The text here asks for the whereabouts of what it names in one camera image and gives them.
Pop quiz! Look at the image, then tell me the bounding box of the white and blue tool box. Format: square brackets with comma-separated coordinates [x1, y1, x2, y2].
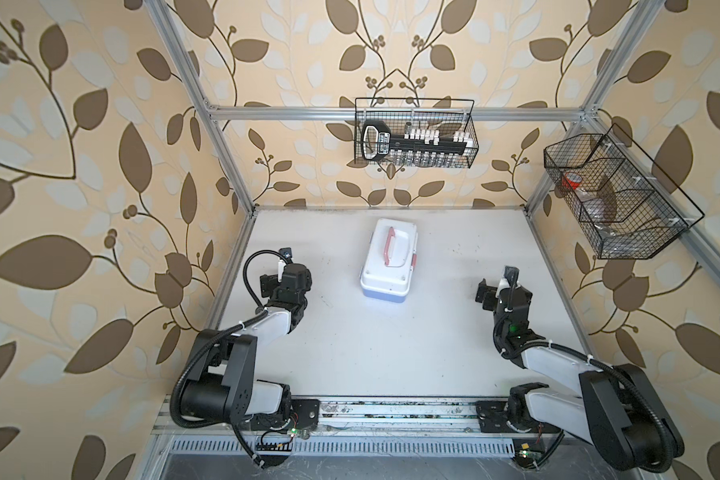
[360, 218, 418, 303]

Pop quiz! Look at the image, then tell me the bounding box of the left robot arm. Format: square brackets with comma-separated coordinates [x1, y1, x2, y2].
[169, 247, 312, 430]

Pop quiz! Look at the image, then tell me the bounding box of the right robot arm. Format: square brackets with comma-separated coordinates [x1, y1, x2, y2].
[475, 267, 685, 473]

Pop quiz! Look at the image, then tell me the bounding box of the black socket set holder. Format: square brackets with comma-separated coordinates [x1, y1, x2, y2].
[355, 120, 478, 168]

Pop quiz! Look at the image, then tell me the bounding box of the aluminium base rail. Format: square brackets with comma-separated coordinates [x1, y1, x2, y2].
[152, 395, 649, 438]

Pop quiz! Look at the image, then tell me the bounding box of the right wire basket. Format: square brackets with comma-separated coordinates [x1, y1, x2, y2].
[544, 124, 704, 260]

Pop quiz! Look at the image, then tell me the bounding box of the wire basket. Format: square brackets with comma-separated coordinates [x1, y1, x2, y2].
[544, 124, 704, 260]
[354, 97, 479, 169]

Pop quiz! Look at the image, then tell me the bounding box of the aluminium frame bar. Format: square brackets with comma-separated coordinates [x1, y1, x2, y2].
[209, 105, 586, 124]

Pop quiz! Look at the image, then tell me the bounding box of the back wire basket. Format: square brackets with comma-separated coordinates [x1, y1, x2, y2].
[354, 97, 479, 169]

